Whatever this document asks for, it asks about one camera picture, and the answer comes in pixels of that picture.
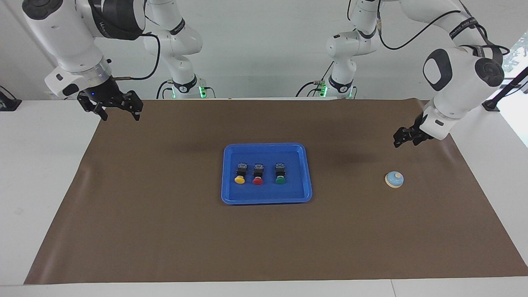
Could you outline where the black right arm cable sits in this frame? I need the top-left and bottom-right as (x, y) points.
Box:
(111, 33), (161, 81)

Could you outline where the light blue call bell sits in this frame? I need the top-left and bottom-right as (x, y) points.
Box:
(384, 170), (405, 189)

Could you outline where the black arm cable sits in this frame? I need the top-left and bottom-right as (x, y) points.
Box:
(373, 0), (506, 66)
(111, 33), (161, 81)

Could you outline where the black table clamp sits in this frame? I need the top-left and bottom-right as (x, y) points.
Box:
(0, 85), (22, 112)

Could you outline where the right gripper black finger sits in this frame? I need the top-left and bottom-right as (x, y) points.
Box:
(77, 93), (109, 122)
(120, 90), (144, 122)

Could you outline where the blue plastic tray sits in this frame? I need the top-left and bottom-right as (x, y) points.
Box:
(221, 143), (313, 205)

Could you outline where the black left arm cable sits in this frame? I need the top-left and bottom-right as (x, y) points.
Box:
(373, 0), (506, 66)

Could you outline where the black camera stand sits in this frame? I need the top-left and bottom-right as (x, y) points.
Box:
(483, 66), (528, 113)

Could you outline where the brown table mat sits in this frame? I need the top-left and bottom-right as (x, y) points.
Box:
(24, 98), (528, 285)

